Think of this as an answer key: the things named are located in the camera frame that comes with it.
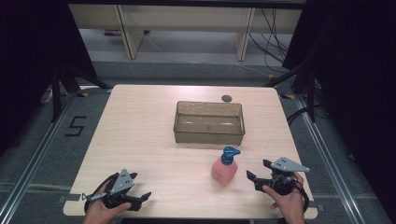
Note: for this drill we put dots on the pink pump soap bottle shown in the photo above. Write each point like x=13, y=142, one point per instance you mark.
x=224, y=171

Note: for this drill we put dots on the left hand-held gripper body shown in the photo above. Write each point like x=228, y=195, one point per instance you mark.
x=122, y=183

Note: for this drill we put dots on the black metal stand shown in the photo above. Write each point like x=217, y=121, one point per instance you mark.
x=310, y=93
x=56, y=93

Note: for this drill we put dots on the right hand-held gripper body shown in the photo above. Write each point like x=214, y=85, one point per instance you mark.
x=281, y=182

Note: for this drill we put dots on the metal floor rail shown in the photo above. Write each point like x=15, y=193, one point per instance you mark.
x=330, y=155
x=34, y=161

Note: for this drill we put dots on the beige wooden shelf unit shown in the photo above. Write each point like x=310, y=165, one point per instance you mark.
x=186, y=17

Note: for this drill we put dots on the dark round table grommet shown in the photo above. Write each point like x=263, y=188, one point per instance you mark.
x=226, y=98

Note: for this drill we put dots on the person's right hand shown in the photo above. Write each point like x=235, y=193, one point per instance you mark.
x=291, y=207

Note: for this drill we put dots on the grey tape strip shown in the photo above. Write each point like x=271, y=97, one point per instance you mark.
x=70, y=197

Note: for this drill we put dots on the yellow black floor tape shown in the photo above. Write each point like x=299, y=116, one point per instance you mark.
x=288, y=96

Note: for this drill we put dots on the person's left hand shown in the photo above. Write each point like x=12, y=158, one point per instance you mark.
x=99, y=213

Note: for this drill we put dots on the clear brown plastic box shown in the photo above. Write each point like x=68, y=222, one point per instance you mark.
x=208, y=137

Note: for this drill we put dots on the black curtain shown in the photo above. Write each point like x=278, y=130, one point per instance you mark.
x=34, y=62
x=358, y=77

